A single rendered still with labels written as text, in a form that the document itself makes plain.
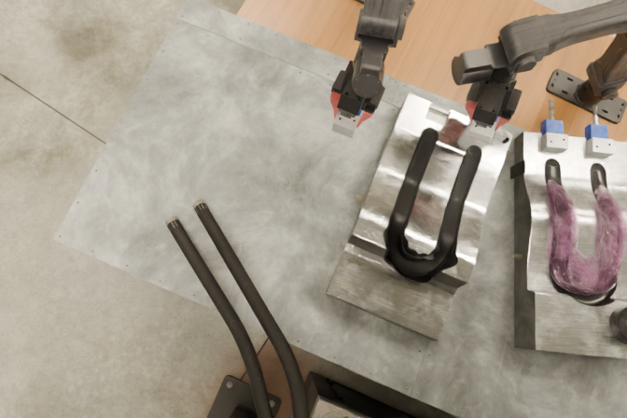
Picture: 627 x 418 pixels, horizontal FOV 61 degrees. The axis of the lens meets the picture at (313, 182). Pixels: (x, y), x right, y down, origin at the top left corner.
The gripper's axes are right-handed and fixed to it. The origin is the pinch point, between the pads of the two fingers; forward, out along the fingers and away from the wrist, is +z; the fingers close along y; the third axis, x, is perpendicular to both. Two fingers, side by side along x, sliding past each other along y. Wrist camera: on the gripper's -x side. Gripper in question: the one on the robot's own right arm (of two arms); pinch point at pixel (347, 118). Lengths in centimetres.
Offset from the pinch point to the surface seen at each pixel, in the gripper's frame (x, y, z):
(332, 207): -7.9, 4.4, 20.7
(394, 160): 0.6, 13.3, 7.0
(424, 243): -16.2, 25.2, 9.5
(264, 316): -38.5, 0.2, 24.6
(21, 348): -38, -79, 126
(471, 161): 6.8, 29.8, 3.9
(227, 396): -26, -5, 118
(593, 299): -9, 65, 13
